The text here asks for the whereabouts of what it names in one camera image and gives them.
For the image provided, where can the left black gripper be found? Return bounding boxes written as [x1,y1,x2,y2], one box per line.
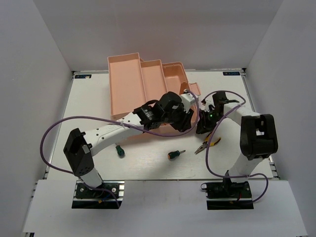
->
[162,102,195,132]

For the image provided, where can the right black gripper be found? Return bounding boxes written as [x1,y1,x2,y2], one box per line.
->
[197,109,227,134]

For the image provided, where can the yellow long-nose pliers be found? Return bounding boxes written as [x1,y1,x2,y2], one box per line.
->
[195,132,221,155]

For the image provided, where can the green orange-capped stubby screwdriver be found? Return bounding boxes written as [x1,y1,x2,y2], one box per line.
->
[167,150,185,160]

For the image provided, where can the pink plastic toolbox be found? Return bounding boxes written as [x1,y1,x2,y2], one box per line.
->
[108,53,201,120]

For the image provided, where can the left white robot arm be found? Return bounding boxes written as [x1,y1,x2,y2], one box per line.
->
[63,91,198,197]

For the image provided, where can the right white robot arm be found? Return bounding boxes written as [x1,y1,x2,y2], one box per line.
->
[200,90,278,197]

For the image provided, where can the black logo sticker right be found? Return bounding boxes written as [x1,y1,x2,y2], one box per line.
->
[223,71,240,76]

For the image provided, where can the black logo sticker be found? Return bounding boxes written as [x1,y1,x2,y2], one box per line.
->
[223,71,240,76]
[75,75,92,79]

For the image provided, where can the black logo sticker left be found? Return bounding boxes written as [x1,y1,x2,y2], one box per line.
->
[75,75,92,79]

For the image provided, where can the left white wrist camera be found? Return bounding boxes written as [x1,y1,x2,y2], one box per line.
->
[180,89,198,113]

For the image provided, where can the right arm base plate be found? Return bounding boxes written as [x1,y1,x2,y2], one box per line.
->
[200,178,254,210]

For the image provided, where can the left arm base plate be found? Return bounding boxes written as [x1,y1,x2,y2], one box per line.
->
[72,181,125,209]

